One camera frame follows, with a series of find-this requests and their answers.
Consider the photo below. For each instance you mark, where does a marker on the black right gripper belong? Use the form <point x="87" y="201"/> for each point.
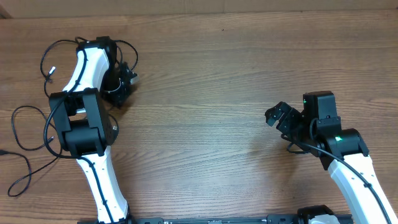
<point x="290" y="116"/>

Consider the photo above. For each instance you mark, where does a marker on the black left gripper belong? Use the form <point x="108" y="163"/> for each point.
<point x="117" y="99"/>

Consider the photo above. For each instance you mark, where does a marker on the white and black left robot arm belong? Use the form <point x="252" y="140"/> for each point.
<point x="84" y="126"/>

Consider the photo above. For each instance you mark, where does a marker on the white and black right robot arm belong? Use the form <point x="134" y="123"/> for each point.
<point x="342" y="152"/>

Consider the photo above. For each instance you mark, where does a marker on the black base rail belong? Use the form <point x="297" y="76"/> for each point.
<point x="270" y="219"/>

